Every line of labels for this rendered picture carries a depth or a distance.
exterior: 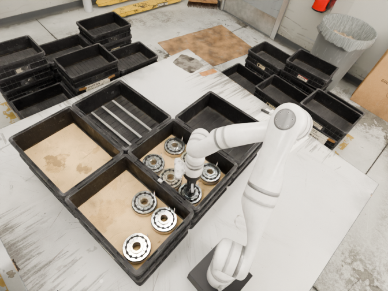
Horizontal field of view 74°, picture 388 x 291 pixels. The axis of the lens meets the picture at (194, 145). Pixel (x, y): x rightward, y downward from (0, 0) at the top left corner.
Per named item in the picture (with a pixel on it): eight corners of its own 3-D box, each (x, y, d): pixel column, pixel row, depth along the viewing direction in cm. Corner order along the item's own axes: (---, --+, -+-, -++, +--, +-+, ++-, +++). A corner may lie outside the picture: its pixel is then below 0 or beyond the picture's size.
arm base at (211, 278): (235, 279, 97) (245, 270, 83) (216, 294, 94) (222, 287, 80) (220, 257, 101) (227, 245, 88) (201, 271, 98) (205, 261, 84)
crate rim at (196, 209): (238, 167, 115) (239, 164, 113) (195, 214, 99) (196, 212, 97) (172, 120, 128) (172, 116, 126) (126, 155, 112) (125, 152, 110)
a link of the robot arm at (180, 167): (174, 160, 103) (174, 150, 98) (201, 160, 104) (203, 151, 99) (174, 179, 97) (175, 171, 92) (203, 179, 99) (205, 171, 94)
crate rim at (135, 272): (195, 214, 99) (196, 212, 97) (136, 279, 84) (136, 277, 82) (126, 155, 112) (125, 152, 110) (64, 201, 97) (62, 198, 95)
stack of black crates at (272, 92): (295, 124, 246) (312, 97, 219) (277, 139, 232) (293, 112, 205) (262, 101, 261) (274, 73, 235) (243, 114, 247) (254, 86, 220)
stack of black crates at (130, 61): (141, 70, 270) (139, 40, 243) (159, 85, 258) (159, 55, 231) (107, 85, 250) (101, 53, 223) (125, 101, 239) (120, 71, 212)
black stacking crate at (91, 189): (191, 223, 107) (195, 212, 98) (138, 283, 91) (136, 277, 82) (127, 167, 120) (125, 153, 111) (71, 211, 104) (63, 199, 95)
